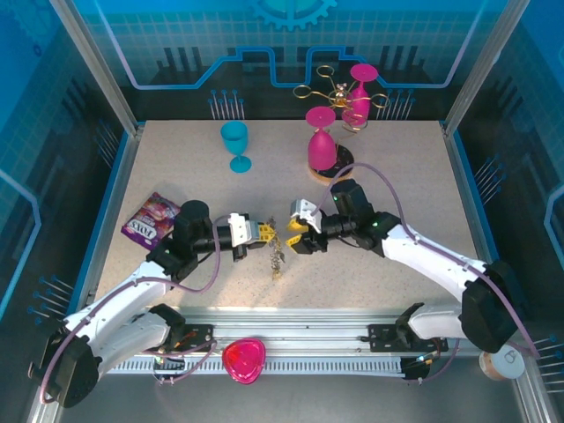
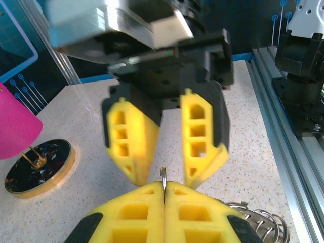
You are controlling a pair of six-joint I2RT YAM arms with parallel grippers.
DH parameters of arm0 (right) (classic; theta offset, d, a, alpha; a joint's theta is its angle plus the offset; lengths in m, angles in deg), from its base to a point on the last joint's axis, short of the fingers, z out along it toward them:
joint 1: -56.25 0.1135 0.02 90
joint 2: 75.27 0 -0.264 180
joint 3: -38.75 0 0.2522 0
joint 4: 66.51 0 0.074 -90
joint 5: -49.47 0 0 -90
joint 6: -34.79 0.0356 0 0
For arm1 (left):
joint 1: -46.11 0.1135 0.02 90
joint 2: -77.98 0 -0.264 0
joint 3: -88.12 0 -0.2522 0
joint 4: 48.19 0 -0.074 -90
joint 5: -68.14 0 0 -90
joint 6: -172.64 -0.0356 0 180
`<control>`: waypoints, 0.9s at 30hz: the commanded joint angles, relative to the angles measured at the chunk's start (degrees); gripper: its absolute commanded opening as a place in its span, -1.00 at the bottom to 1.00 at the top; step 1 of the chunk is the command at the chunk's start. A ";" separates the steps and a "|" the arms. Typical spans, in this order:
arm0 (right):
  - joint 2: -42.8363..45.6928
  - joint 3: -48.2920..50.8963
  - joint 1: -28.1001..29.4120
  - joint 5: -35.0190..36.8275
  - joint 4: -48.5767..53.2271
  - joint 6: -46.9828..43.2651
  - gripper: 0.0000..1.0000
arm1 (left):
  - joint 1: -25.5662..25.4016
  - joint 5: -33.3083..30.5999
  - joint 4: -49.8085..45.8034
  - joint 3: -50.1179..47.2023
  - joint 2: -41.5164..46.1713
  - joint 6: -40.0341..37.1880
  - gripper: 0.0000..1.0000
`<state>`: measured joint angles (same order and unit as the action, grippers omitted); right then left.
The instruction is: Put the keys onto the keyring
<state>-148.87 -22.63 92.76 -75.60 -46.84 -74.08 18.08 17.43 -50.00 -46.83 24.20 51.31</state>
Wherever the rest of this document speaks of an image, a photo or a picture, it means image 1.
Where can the keyring with metal keys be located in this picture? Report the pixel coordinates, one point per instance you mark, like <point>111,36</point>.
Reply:
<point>276,257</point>

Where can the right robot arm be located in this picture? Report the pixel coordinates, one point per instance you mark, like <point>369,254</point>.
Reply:
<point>432,260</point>

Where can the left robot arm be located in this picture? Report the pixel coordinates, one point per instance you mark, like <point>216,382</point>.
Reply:
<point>110,304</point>

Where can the purple candy bag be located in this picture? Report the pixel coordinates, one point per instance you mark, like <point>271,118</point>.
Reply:
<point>150,220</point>

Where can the pink goblet with round bowl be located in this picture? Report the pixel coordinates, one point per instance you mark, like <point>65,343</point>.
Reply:
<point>321,152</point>

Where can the blue plastic goblet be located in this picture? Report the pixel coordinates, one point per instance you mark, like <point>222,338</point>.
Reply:
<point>233,138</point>

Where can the pink heart-shaped container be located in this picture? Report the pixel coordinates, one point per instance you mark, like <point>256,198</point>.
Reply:
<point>242,359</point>

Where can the pink goblet with slim bowl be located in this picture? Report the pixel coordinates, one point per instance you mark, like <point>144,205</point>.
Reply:
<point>363,72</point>

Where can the copper can with white lid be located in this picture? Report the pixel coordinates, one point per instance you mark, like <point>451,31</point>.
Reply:
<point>504,359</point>

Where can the aluminium mounting rail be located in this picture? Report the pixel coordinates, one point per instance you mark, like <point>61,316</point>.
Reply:
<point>286,321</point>

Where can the aluminium table side rail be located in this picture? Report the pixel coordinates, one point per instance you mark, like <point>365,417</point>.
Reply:
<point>119,189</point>
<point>468,198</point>

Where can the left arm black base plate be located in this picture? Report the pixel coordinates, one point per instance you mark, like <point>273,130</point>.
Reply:
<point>200,335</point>

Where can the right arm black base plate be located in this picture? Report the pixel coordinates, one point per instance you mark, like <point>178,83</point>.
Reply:
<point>381,337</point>

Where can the aluminium frame post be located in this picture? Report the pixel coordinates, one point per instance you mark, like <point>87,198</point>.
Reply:
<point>99,66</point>
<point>478,75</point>

